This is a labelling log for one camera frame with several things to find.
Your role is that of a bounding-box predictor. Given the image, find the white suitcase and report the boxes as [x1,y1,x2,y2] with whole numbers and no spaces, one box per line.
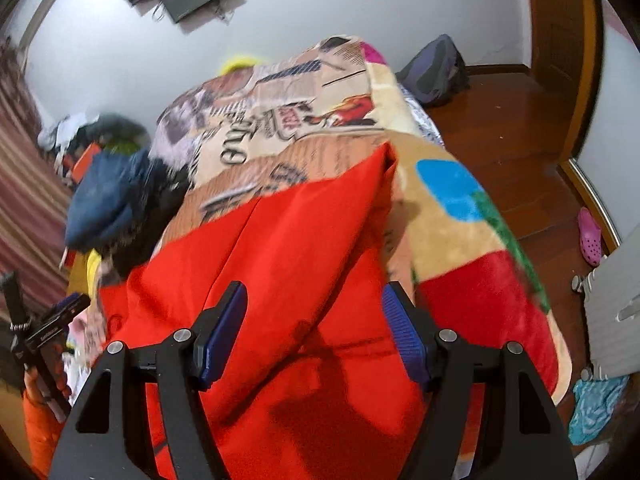
[572,220,640,381]

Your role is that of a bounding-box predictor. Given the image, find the person's left hand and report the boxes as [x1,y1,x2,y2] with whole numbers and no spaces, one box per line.
[25,355,72,401]

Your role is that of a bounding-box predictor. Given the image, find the white sliding wardrobe door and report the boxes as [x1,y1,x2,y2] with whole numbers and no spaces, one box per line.
[575,0,640,251]

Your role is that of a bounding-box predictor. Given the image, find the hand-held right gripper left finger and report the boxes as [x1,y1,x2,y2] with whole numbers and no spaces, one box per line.
[47,280,249,480]

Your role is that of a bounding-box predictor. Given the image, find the yellow foam tube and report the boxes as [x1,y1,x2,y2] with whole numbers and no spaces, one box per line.
[220,55,258,75]

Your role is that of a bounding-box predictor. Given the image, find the printed blanket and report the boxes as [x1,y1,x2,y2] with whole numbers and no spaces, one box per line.
[97,35,573,406]

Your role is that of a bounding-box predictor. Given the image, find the orange box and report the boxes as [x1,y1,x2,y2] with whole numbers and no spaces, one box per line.
[70,144,103,181]

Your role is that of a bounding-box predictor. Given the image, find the red zip jacket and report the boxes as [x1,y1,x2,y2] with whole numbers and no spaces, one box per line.
[97,142,488,480]

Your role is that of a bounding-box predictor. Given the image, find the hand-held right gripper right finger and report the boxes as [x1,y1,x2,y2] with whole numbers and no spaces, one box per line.
[381,281,578,480]

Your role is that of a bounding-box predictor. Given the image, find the white air conditioner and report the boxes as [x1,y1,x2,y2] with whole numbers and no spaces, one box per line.
[20,0,81,56]

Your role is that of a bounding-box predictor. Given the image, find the grey purple backpack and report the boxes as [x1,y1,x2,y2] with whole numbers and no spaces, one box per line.
[396,34,471,107]

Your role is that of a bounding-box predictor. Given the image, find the teal patterned cloth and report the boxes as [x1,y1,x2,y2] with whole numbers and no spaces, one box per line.
[567,375,628,446]

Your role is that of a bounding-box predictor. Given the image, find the striped red curtain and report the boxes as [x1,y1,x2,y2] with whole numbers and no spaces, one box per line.
[0,35,76,311]

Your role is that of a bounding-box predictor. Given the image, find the yellow cloth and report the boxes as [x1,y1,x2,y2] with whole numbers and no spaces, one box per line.
[86,249,103,288]

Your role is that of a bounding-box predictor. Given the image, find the pink clog shoe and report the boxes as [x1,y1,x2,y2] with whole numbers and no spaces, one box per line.
[577,207,603,267]

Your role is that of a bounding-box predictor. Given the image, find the black clothes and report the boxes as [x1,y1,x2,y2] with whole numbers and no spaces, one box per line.
[100,160,193,276]

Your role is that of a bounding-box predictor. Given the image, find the person's left forearm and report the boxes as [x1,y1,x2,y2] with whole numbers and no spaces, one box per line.
[22,390,68,478]

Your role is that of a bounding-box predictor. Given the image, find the folded blue jeans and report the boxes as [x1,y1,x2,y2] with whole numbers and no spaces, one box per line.
[65,147,156,251]

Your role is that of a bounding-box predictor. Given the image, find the grey cloth bundle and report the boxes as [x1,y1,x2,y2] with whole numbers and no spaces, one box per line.
[85,115,151,148]

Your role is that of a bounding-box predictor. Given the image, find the white cloth pile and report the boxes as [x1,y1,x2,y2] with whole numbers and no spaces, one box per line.
[39,115,86,148]

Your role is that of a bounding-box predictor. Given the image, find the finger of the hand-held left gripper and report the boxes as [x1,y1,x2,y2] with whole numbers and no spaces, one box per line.
[27,293,92,350]

